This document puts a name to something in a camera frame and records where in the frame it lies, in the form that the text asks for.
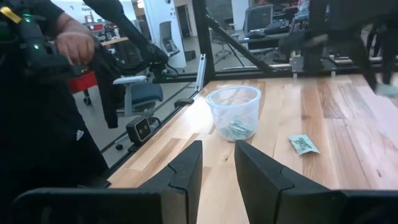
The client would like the silver aluminium bracket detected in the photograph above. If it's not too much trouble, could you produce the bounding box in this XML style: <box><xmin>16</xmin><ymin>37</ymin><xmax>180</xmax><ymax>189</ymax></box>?
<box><xmin>195</xmin><ymin>53</ymin><xmax>207</xmax><ymax>92</ymax></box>

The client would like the clear plastic cup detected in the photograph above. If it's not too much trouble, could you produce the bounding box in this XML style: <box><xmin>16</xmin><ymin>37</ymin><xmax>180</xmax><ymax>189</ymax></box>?
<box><xmin>205</xmin><ymin>85</ymin><xmax>262</xmax><ymax>142</ymax></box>

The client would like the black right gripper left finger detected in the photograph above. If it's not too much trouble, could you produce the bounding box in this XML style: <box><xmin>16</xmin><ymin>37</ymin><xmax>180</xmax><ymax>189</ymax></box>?
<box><xmin>138</xmin><ymin>140</ymin><xmax>203</xmax><ymax>224</ymax></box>

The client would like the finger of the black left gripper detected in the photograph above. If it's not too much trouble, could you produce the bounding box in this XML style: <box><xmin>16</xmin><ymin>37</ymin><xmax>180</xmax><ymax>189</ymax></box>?
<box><xmin>381</xmin><ymin>21</ymin><xmax>398</xmax><ymax>85</ymax></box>
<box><xmin>345</xmin><ymin>30</ymin><xmax>379</xmax><ymax>91</ymax></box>

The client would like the black table-level camera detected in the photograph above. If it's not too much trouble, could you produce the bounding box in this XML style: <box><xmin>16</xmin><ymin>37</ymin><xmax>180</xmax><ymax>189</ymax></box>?
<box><xmin>126</xmin><ymin>116</ymin><xmax>153</xmax><ymax>146</ymax></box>

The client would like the black keyboard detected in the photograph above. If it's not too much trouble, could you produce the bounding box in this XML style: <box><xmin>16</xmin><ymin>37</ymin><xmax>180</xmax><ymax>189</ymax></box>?
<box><xmin>263</xmin><ymin>19</ymin><xmax>292</xmax><ymax>35</ymax></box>

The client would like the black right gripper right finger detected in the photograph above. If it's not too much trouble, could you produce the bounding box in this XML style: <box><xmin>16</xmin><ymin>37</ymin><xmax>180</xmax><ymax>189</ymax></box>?
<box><xmin>234</xmin><ymin>140</ymin><xmax>343</xmax><ymax>224</ymax></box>

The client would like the wooden desk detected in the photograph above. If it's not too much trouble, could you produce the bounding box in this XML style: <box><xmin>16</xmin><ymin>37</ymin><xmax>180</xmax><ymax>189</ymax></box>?
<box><xmin>101</xmin><ymin>36</ymin><xmax>130</xmax><ymax>47</ymax></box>

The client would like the blue seat office chair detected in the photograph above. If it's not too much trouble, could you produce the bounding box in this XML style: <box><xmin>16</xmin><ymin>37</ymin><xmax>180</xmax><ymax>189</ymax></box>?
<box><xmin>112</xmin><ymin>75</ymin><xmax>165</xmax><ymax>151</ymax></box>

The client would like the person's forearm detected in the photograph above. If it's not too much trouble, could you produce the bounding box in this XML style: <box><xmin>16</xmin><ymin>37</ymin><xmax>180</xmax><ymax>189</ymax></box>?
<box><xmin>55</xmin><ymin>12</ymin><xmax>94</xmax><ymax>38</ymax></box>

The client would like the person's hand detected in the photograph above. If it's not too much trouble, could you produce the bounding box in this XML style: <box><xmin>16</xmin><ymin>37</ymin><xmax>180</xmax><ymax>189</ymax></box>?
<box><xmin>55</xmin><ymin>30</ymin><xmax>96</xmax><ymax>65</ymax></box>

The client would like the black computer mouse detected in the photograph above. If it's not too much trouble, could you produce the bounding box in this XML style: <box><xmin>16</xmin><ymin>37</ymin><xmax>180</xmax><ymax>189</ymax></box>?
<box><xmin>245</xmin><ymin>30</ymin><xmax>267</xmax><ymax>40</ymax></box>

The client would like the person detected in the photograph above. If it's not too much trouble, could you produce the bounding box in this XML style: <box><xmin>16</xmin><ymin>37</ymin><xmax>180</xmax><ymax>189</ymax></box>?
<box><xmin>0</xmin><ymin>0</ymin><xmax>109</xmax><ymax>224</ymax></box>

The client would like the black aluminium table frame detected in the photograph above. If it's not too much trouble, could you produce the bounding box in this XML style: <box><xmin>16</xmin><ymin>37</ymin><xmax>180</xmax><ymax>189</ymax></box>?
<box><xmin>105</xmin><ymin>0</ymin><xmax>398</xmax><ymax>180</ymax></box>

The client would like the black computer monitor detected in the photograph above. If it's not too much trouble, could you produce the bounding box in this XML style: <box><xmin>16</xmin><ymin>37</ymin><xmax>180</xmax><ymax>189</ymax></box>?
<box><xmin>244</xmin><ymin>4</ymin><xmax>274</xmax><ymax>34</ymax></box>

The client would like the black hanging fabric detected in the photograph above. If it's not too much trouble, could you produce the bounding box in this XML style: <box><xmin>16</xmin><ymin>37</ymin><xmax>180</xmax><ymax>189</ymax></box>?
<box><xmin>90</xmin><ymin>46</ymin><xmax>126</xmax><ymax>129</ymax></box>

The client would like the dark office desk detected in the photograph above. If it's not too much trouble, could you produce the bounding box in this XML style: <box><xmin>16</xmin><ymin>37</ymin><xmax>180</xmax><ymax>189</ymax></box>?
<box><xmin>239</xmin><ymin>30</ymin><xmax>295</xmax><ymax>50</ymax></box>

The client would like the black frame clamp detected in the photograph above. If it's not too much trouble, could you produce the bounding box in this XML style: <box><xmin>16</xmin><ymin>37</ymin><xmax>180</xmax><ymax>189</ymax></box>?
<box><xmin>174</xmin><ymin>98</ymin><xmax>195</xmax><ymax>109</ymax></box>

